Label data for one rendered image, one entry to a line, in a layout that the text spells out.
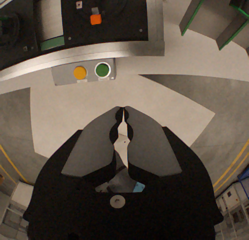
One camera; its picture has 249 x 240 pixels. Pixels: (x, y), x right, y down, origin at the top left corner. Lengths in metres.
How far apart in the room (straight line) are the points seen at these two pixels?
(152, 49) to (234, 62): 0.44
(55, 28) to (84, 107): 0.34
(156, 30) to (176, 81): 1.15
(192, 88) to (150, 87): 1.15
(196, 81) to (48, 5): 1.52
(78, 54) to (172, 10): 0.36
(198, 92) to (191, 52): 1.17
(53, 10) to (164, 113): 0.61
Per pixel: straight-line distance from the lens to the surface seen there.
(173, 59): 0.52
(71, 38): 0.40
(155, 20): 0.41
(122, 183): 0.54
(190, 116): 0.65
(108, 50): 0.39
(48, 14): 0.52
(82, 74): 0.40
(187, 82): 1.57
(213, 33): 0.42
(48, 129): 0.74
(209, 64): 0.60
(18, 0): 0.56
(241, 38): 0.50
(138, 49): 0.39
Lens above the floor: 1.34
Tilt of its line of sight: 58 degrees down
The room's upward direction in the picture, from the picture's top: 178 degrees counter-clockwise
